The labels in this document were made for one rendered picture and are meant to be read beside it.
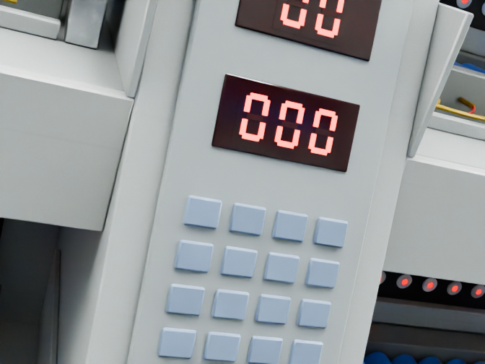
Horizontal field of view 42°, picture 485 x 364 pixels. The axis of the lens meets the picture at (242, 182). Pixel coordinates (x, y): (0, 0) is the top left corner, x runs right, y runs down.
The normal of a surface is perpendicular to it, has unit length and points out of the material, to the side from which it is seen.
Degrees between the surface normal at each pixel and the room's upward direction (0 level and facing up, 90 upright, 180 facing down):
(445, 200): 109
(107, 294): 90
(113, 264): 90
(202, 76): 90
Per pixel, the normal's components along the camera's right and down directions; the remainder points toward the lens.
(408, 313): 0.24, 0.42
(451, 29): -0.93, -0.17
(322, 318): 0.32, 0.11
